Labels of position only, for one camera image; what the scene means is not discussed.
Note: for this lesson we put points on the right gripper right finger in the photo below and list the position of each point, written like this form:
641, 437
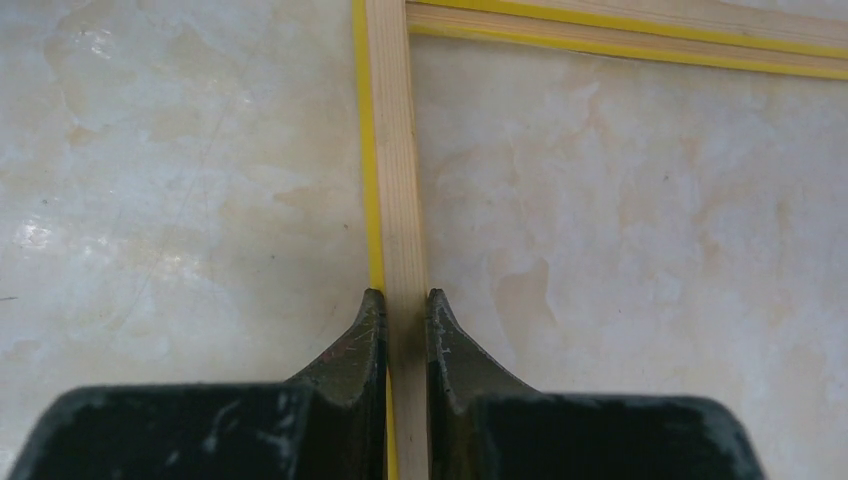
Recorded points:
485, 423

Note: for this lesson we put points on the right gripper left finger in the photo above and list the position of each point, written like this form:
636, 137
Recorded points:
325, 422

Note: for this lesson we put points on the yellow wooden picture frame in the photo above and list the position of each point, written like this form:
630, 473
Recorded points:
614, 206

